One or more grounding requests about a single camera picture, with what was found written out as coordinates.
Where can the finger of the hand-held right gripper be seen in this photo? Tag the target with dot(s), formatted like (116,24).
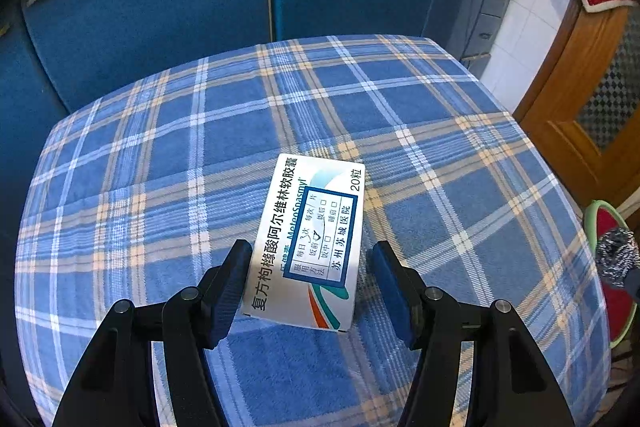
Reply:
(634,284)

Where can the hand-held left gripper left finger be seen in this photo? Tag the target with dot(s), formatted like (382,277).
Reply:
(232,292)

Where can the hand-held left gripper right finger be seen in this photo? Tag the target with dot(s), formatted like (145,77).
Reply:
(390,297)

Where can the red basin with green rim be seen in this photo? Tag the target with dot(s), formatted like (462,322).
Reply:
(617,312)

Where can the steel wool scrubber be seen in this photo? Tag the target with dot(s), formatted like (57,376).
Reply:
(615,254)

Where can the white and green medicine box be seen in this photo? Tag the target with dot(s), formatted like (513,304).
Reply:
(310,232)

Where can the blue plaid tablecloth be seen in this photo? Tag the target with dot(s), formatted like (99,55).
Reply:
(425,132)

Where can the wooden door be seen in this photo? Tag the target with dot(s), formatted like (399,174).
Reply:
(565,107)

